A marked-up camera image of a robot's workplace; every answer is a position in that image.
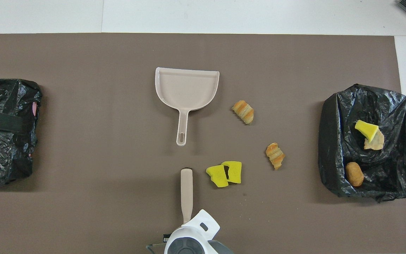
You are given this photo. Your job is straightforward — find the beige plastic dustpan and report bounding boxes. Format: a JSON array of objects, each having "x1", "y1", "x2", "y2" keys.
[{"x1": 155, "y1": 67, "x2": 220, "y2": 147}]

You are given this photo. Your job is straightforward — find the beige hand brush black bristles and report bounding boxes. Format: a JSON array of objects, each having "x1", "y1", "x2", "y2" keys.
[{"x1": 180, "y1": 168, "x2": 193, "y2": 226}]

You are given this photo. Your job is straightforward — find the yellow sponge piece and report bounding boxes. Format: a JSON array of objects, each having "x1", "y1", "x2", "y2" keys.
[
  {"x1": 221, "y1": 161, "x2": 242, "y2": 184},
  {"x1": 206, "y1": 164, "x2": 229, "y2": 188}
]

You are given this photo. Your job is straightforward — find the striped toy croissant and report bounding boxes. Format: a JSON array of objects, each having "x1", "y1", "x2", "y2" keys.
[
  {"x1": 265, "y1": 142, "x2": 286, "y2": 170},
  {"x1": 232, "y1": 100, "x2": 254, "y2": 125}
]

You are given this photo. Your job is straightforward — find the brown croquette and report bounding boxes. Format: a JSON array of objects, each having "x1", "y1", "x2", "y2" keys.
[{"x1": 345, "y1": 162, "x2": 364, "y2": 187}]

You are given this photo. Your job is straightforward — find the yellow sponge wedge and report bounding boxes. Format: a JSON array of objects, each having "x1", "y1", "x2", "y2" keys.
[{"x1": 355, "y1": 120, "x2": 380, "y2": 143}]

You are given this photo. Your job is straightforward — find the pale bread piece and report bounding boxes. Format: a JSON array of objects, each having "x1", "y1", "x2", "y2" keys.
[{"x1": 364, "y1": 130, "x2": 385, "y2": 150}]

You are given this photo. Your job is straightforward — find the black bagged bin pink patch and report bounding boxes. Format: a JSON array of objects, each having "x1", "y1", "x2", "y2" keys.
[{"x1": 0, "y1": 78, "x2": 43, "y2": 185}]

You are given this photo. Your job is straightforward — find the open black bag trash bin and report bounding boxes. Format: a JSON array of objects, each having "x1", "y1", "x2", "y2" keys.
[{"x1": 318, "y1": 83, "x2": 406, "y2": 203}]

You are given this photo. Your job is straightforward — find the brown table mat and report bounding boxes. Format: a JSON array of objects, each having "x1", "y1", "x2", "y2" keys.
[{"x1": 0, "y1": 33, "x2": 406, "y2": 254}]

